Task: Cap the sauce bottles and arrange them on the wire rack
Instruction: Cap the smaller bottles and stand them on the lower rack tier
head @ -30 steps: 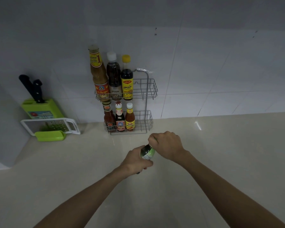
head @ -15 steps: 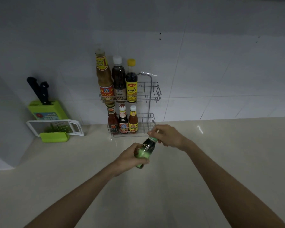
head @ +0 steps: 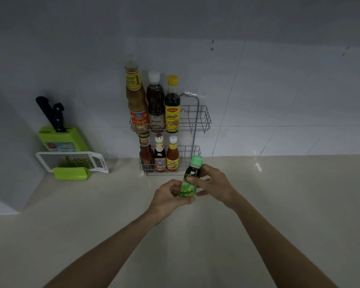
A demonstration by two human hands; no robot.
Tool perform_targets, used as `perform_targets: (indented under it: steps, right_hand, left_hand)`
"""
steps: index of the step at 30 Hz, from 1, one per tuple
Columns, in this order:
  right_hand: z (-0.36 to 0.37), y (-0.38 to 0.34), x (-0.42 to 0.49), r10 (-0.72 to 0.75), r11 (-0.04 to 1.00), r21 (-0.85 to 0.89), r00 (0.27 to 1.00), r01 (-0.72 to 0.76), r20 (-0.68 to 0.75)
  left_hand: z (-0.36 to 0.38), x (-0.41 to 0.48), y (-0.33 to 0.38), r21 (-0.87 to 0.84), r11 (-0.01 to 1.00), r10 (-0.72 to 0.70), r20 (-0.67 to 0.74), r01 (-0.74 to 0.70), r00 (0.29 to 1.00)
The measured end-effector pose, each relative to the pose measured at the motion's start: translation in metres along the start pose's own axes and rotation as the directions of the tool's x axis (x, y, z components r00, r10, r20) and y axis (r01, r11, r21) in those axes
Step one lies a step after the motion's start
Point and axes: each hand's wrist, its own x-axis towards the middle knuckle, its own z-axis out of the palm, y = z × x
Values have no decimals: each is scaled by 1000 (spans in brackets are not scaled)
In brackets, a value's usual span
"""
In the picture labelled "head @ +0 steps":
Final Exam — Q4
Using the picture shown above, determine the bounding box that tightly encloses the person's left hand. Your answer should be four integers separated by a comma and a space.
147, 179, 196, 225

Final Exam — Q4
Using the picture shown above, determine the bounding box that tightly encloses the person's right hand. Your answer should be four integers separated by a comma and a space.
186, 164, 239, 209

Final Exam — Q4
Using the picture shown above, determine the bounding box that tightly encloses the small green label bottle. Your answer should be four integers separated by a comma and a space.
178, 164, 202, 198

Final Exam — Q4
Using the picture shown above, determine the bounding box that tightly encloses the dark bottle red-white cap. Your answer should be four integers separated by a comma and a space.
154, 134, 167, 172

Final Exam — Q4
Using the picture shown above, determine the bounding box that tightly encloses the orange sauce bottle white cap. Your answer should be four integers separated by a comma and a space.
166, 135, 180, 171

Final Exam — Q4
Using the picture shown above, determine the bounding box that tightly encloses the red sauce bottle gold cap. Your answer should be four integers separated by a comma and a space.
138, 133, 155, 172

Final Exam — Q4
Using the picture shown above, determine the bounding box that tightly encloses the grey wire two-tier rack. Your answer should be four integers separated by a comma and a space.
129, 92, 212, 176

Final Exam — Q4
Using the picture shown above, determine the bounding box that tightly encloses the dark bottle yellow label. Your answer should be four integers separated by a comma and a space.
164, 75, 181, 134

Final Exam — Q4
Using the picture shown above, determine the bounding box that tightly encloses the dark bottle white cap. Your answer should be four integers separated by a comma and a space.
146, 71, 166, 134

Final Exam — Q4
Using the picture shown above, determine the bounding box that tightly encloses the tall brown sauce bottle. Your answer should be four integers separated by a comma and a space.
124, 58, 150, 134

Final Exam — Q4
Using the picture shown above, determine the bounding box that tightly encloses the person's left forearm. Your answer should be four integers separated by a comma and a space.
43, 211, 160, 288

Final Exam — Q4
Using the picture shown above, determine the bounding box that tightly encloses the person's right forearm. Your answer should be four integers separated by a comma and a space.
228, 192, 340, 288

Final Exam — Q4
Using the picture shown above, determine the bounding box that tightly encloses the green plastic grater holder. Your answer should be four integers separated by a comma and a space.
52, 167, 91, 181

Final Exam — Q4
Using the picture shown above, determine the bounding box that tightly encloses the green knife block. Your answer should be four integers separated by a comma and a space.
37, 126, 90, 152

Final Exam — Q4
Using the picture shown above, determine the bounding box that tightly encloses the white frame metal grater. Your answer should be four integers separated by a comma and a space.
35, 151, 109, 174

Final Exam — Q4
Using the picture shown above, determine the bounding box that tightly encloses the small black handle knife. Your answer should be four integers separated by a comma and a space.
52, 102, 66, 133

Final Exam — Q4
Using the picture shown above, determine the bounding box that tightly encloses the large black handle knife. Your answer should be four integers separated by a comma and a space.
35, 96, 59, 131

